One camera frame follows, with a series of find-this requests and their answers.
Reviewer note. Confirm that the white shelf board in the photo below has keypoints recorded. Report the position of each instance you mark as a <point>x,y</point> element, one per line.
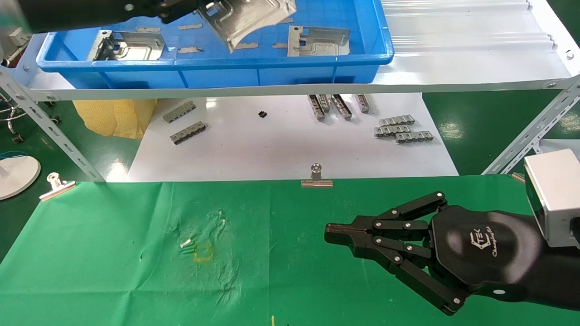
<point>453,74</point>

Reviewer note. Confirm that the gray wall box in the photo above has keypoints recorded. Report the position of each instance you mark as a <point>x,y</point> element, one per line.
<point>20,36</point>

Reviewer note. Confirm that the white perforated angle leg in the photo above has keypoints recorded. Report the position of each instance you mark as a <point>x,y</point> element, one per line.
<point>54,131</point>
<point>534,129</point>

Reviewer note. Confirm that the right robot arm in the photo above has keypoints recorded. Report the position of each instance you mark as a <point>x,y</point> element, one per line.
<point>559,276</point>

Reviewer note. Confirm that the white round base plate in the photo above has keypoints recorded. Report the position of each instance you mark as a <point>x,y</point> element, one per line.
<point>18,176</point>

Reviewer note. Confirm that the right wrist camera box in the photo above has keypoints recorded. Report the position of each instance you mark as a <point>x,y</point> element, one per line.
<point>557,194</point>

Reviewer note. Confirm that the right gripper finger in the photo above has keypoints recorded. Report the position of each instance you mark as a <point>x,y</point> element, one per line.
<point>353,231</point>
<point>408,267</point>

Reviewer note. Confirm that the green table cloth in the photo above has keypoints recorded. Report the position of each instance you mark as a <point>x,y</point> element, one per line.
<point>136,271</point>

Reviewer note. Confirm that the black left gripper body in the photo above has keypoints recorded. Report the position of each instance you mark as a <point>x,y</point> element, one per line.
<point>140,8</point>

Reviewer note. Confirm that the small white tape scrap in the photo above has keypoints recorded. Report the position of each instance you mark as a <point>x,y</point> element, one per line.
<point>186,243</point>

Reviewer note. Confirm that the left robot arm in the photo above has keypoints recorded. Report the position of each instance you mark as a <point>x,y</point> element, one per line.
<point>68,12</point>

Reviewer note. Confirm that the chrome stool base with casters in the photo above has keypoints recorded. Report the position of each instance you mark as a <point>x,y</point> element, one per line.
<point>17,138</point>

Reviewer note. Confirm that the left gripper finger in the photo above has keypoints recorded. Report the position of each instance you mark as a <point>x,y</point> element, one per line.
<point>209,5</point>
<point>179,17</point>

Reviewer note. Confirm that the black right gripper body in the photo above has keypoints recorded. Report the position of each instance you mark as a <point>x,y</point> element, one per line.
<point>480,249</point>

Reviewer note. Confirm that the yellow mesh bag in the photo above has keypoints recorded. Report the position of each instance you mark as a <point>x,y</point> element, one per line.
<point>113,117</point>

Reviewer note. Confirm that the large blue plastic bin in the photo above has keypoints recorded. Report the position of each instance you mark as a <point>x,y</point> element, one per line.
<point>217,72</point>

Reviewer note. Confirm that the gray slotted metal strip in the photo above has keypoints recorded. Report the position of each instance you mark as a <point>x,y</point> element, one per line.
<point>179,112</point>
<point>325,102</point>
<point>397,120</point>
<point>316,107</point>
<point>414,137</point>
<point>188,133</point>
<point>390,131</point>
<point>363,103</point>
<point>341,107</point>

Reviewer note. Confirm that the gray tape strip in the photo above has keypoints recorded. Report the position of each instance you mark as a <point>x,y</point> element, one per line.
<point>248,45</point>
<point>190,50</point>
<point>280,45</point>
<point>148,30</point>
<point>190,26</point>
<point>288,20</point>

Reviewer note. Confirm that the white corrugated plastic sheet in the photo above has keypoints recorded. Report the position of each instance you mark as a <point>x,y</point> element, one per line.
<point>453,27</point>

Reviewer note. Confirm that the bent sheet metal bracket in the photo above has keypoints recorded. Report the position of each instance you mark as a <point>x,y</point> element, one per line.
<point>136,47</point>
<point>249,22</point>
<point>317,43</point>

